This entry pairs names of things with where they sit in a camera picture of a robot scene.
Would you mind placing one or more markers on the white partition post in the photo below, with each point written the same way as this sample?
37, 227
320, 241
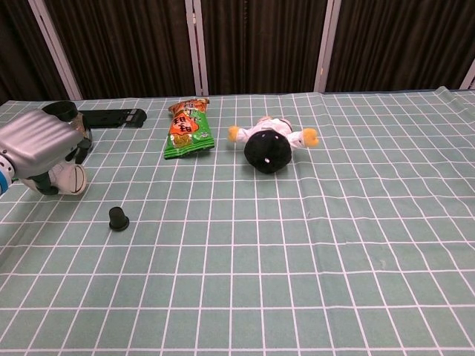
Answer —
196, 48
469, 78
326, 44
55, 52

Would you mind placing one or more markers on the glass jar with black lid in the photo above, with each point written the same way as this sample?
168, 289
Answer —
59, 109

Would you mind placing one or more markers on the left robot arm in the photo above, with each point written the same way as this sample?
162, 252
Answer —
3, 174

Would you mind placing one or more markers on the plush doll with black hair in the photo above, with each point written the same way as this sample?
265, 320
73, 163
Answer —
269, 150

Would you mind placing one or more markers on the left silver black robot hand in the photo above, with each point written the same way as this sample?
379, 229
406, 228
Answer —
35, 144

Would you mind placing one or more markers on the green checked tablecloth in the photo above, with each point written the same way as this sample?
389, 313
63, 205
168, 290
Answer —
259, 259

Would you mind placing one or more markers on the small black cap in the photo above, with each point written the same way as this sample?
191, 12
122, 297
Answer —
118, 220

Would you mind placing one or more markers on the black ribbed partition panel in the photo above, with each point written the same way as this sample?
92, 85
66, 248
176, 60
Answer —
259, 44
126, 48
18, 55
401, 41

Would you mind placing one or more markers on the orange green snack bag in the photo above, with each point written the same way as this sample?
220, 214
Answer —
187, 130

